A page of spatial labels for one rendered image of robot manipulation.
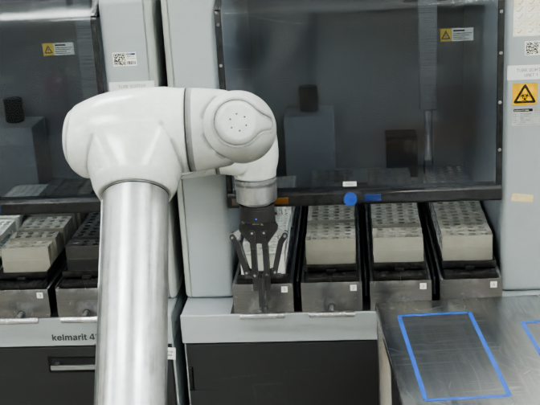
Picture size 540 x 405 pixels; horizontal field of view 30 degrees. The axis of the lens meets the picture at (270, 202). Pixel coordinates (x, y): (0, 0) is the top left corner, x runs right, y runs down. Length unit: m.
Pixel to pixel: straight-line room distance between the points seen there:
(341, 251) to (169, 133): 0.86
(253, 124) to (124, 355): 0.38
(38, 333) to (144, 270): 0.98
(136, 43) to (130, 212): 0.81
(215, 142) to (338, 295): 0.83
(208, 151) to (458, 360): 0.63
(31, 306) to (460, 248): 0.98
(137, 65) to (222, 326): 0.61
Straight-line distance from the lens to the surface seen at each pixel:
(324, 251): 2.29
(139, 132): 1.51
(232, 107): 1.49
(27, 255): 2.40
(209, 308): 2.32
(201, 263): 2.34
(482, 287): 2.26
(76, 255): 2.37
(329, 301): 2.25
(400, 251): 2.29
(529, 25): 2.21
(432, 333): 1.96
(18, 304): 2.37
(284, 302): 2.26
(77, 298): 2.33
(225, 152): 1.50
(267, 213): 2.14
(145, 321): 1.41
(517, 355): 1.89
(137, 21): 2.22
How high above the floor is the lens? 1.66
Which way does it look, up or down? 18 degrees down
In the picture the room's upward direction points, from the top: 3 degrees counter-clockwise
